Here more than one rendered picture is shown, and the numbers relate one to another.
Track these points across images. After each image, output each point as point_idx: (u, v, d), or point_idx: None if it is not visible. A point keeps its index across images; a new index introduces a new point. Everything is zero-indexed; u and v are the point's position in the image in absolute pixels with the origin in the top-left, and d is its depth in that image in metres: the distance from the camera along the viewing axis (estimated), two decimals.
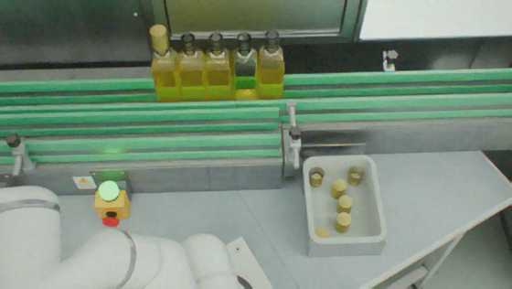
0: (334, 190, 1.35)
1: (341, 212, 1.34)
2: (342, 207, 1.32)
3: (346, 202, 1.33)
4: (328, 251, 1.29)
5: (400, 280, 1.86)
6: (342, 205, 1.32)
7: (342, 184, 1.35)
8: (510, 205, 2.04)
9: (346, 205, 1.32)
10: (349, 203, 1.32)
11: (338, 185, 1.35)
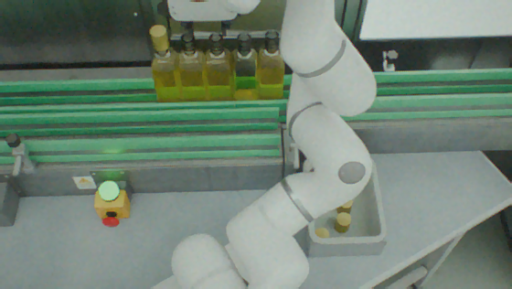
0: None
1: (341, 212, 1.34)
2: (342, 207, 1.32)
3: (346, 202, 1.33)
4: (328, 251, 1.29)
5: (400, 280, 1.86)
6: (342, 205, 1.32)
7: None
8: (510, 205, 2.04)
9: (346, 205, 1.32)
10: (349, 203, 1.32)
11: None
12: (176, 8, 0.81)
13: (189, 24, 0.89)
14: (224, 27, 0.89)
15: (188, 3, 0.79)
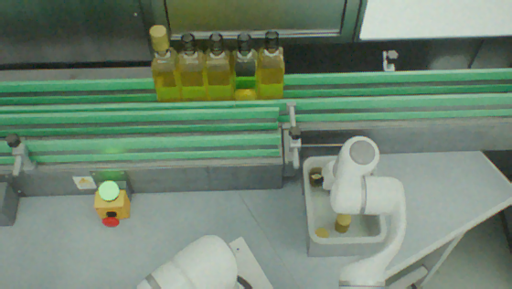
0: None
1: None
2: None
3: None
4: (328, 251, 1.29)
5: (400, 280, 1.86)
6: None
7: None
8: (510, 205, 2.04)
9: None
10: None
11: None
12: (330, 186, 1.26)
13: None
14: None
15: None
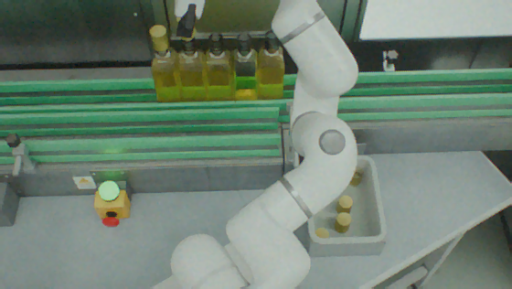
0: None
1: (341, 212, 1.34)
2: (342, 207, 1.32)
3: (346, 202, 1.33)
4: (328, 251, 1.29)
5: (400, 280, 1.86)
6: (342, 205, 1.32)
7: (185, 16, 1.12)
8: (510, 205, 2.04)
9: (346, 205, 1.32)
10: (349, 203, 1.32)
11: (185, 18, 1.12)
12: None
13: None
14: None
15: None
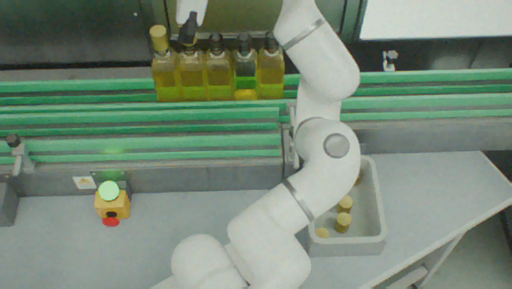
0: None
1: (341, 212, 1.34)
2: (342, 207, 1.32)
3: (346, 202, 1.33)
4: (328, 251, 1.29)
5: (400, 280, 1.86)
6: (342, 205, 1.32)
7: (186, 22, 1.14)
8: (510, 205, 2.04)
9: (346, 205, 1.32)
10: (349, 203, 1.32)
11: (186, 25, 1.13)
12: (206, 6, 1.05)
13: None
14: None
15: None
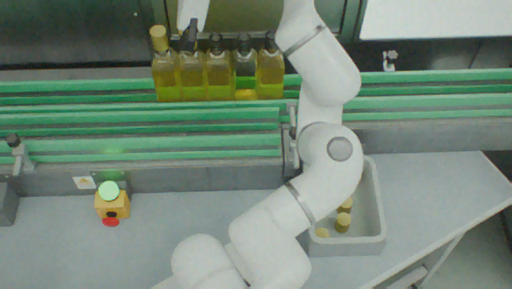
0: None
1: (341, 212, 1.34)
2: (342, 207, 1.32)
3: (346, 202, 1.33)
4: (328, 251, 1.29)
5: (400, 280, 1.86)
6: (342, 205, 1.32)
7: (186, 28, 1.15)
8: (510, 205, 2.04)
9: (346, 205, 1.32)
10: (349, 203, 1.32)
11: (186, 31, 1.15)
12: (207, 13, 1.06)
13: None
14: None
15: None
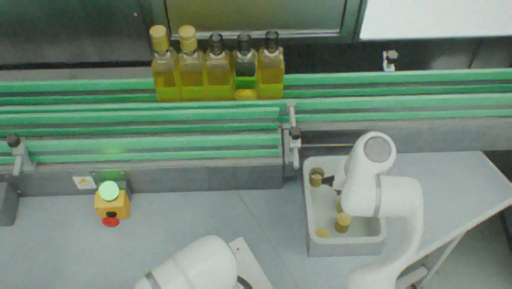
0: (192, 38, 1.15)
1: (341, 212, 1.34)
2: (342, 207, 1.32)
3: None
4: (328, 251, 1.29)
5: (400, 280, 1.86)
6: (342, 205, 1.32)
7: (186, 28, 1.15)
8: (510, 205, 2.04)
9: None
10: None
11: (186, 31, 1.15)
12: (341, 186, 1.16)
13: None
14: None
15: None
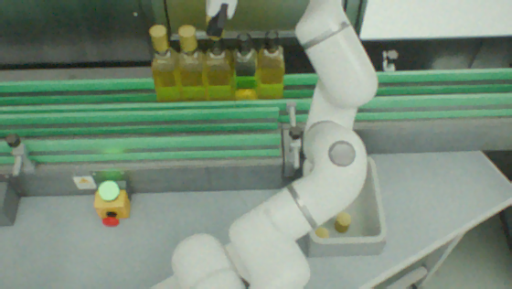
0: (192, 38, 1.15)
1: (222, 31, 1.14)
2: None
3: (215, 17, 1.12)
4: (328, 251, 1.29)
5: (400, 280, 1.86)
6: None
7: (186, 28, 1.15)
8: (510, 205, 2.04)
9: (218, 17, 1.12)
10: (217, 14, 1.13)
11: (186, 31, 1.15)
12: None
13: None
14: None
15: None
